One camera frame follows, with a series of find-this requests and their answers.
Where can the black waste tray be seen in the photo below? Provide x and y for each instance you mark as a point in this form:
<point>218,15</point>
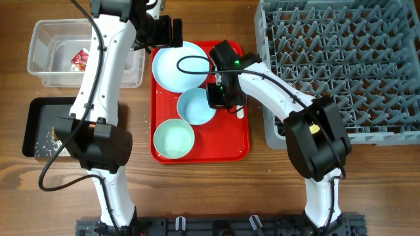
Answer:
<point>42,115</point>

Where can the light blue bowl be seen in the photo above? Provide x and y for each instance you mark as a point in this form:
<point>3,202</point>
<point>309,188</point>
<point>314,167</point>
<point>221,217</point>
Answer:
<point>193,107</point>

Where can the red plastic tray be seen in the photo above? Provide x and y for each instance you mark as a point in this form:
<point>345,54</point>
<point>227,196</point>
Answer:
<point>225,138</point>

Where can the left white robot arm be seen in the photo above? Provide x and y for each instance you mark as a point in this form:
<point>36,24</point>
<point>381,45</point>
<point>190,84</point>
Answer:
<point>90,132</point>

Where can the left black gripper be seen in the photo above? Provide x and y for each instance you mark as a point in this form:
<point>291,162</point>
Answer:
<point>164,38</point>

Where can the clear plastic bin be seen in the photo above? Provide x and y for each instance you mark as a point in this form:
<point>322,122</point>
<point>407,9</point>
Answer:
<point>55,43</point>

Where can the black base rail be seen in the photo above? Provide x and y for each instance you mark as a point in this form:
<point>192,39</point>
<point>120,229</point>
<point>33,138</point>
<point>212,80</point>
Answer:
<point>353,224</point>

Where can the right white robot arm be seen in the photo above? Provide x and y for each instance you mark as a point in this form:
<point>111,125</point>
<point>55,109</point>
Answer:
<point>316,140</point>

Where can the large light blue plate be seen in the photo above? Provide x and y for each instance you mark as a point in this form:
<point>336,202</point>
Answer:
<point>166,73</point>

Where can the white plastic spoon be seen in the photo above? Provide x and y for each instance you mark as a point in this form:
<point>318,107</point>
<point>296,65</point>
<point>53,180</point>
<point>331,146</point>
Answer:
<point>240,112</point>

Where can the grey dishwasher rack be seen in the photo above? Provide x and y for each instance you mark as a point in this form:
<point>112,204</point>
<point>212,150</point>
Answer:
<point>364,54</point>

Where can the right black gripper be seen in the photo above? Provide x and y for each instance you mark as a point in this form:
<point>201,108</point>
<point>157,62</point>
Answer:
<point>213,96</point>

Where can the red snack wrapper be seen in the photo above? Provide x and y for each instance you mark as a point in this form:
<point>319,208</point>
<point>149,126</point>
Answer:
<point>79,61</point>

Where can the light green bowl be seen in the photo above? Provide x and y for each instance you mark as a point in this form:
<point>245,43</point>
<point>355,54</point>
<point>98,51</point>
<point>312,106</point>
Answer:
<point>174,138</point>

